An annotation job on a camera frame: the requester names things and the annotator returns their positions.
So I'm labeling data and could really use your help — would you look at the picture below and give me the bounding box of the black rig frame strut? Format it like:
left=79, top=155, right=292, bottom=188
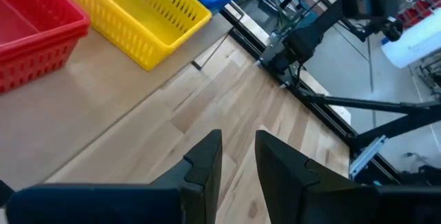
left=354, top=108, right=441, bottom=149
left=299, top=92, right=441, bottom=114

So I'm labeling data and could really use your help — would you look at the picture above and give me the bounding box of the black background equipment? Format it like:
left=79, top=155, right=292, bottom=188
left=339, top=0, right=404, bottom=43

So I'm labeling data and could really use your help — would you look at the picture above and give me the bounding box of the aluminium frame bracket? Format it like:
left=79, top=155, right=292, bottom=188
left=349, top=134, right=389, bottom=180

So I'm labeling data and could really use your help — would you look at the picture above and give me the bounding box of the white paper roll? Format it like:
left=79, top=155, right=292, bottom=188
left=380, top=8, right=441, bottom=69

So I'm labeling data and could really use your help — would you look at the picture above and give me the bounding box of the red storage bin rack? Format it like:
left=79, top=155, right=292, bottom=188
left=396, top=0, right=441, bottom=23

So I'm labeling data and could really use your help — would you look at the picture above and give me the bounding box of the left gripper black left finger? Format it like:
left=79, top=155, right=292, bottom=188
left=6, top=129, right=223, bottom=224

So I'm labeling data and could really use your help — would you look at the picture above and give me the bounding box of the yellow plastic slotted basket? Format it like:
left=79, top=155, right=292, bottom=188
left=57, top=0, right=214, bottom=72

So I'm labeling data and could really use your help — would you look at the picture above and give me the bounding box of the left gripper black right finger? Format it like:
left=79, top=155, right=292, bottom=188
left=254, top=129, right=441, bottom=224

